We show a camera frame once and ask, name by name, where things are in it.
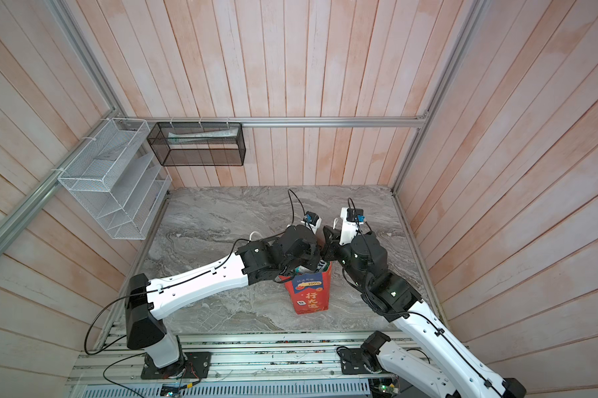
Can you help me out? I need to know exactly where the red paper bag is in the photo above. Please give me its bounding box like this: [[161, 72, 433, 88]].
[[248, 228, 333, 315]]

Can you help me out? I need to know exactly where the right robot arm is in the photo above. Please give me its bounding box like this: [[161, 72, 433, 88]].
[[322, 227, 526, 397]]

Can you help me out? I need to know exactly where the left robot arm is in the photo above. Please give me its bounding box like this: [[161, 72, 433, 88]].
[[125, 225, 321, 369]]

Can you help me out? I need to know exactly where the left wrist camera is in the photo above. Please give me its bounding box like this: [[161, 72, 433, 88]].
[[302, 212, 322, 234]]

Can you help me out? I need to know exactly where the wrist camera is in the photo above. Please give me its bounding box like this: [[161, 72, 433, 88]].
[[302, 212, 322, 234], [340, 207, 365, 245]]

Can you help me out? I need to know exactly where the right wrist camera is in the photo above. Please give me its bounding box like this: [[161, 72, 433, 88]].
[[340, 207, 365, 245]]

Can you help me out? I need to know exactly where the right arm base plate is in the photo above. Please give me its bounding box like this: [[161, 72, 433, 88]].
[[336, 346, 384, 375]]

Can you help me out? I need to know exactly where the aluminium frame rail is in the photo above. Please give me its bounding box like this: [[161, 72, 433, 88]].
[[141, 116, 427, 128]]

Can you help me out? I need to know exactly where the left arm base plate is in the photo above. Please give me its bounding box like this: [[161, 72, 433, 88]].
[[141, 351, 212, 380]]

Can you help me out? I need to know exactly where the black mesh wall basket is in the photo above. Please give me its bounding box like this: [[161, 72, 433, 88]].
[[147, 121, 247, 167]]

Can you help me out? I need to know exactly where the white wire mesh shelf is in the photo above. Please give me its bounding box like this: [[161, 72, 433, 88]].
[[58, 119, 172, 240]]

